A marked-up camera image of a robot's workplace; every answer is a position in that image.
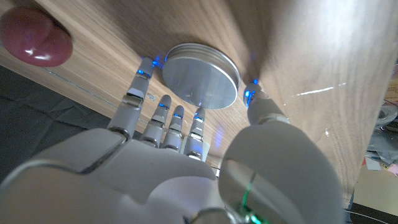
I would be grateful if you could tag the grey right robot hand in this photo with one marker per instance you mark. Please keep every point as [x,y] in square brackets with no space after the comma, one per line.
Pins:
[140,180]

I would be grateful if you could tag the silver metal jar lid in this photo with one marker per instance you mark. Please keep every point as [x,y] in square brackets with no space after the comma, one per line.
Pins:
[199,77]

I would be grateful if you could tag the black cloth backdrop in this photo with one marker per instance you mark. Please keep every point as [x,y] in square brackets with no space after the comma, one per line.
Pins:
[37,109]

